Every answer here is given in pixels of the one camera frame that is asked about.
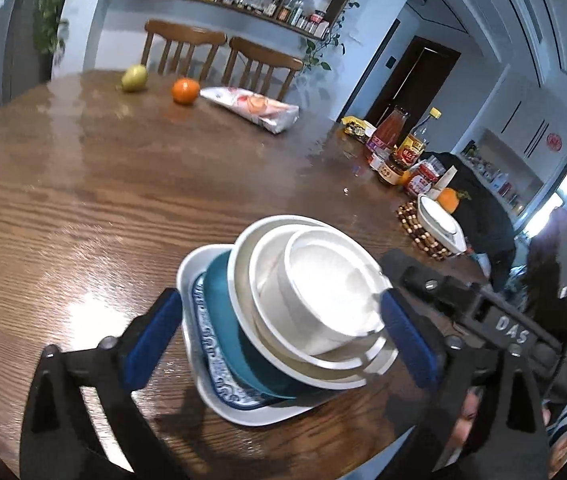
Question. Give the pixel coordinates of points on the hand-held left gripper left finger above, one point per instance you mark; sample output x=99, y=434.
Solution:
x=156, y=340

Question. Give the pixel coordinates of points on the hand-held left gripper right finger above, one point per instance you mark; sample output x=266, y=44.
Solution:
x=411, y=345

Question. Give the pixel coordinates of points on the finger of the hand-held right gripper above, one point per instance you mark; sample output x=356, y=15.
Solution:
x=428, y=285

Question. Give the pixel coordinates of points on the blue patterned square plate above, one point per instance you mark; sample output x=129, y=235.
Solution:
x=201, y=320

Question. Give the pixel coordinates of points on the teal dish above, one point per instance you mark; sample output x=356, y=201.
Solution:
x=223, y=320

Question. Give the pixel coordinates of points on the small deep white bowl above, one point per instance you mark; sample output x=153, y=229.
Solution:
x=328, y=280

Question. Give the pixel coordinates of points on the large white ribbed bowl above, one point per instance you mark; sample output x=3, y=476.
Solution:
x=243, y=280

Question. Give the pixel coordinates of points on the white square plate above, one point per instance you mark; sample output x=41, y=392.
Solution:
x=263, y=415

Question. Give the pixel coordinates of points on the medium white bowl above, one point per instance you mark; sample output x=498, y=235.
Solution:
x=268, y=260

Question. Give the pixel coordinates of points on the person's right hand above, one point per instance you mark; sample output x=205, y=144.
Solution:
x=465, y=415

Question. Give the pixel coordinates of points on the beaded wooden trivet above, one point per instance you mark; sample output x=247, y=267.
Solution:
x=416, y=230

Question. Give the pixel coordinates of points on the white oval dish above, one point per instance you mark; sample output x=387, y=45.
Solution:
x=438, y=222

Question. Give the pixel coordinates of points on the orange fruit with leaf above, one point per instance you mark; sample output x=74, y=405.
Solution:
x=447, y=200

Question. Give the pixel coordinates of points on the small orange fruit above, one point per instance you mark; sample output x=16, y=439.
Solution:
x=404, y=179

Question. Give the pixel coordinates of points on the brown sauce jar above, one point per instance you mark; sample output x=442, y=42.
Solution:
x=391, y=170

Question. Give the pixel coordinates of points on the small white-lidded jar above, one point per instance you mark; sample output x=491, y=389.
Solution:
x=376, y=161

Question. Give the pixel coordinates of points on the yellow-capped oil bottle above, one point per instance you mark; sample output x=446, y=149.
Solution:
x=411, y=147

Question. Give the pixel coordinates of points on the red sauce bottle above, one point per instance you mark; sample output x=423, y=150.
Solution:
x=388, y=132

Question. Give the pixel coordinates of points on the yellow snack packet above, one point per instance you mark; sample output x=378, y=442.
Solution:
x=356, y=125

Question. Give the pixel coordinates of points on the dark door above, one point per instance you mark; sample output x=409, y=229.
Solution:
x=413, y=85

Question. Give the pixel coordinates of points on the white snack bag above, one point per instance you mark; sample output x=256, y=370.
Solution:
x=258, y=107

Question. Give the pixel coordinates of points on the large orange fruit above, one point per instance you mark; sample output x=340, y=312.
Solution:
x=186, y=91

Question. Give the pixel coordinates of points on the green pear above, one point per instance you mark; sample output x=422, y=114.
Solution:
x=134, y=79

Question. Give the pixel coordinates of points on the trailing vine plant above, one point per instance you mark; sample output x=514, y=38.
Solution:
x=323, y=45

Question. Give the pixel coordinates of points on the wooden chair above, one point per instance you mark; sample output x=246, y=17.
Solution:
x=263, y=55
x=183, y=32

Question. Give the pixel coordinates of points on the hanging green plant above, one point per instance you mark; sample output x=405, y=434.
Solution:
x=53, y=5

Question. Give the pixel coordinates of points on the red round wall sticker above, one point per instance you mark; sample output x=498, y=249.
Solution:
x=554, y=141

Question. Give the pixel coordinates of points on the wooden wall shelf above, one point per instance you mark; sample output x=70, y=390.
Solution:
x=203, y=1

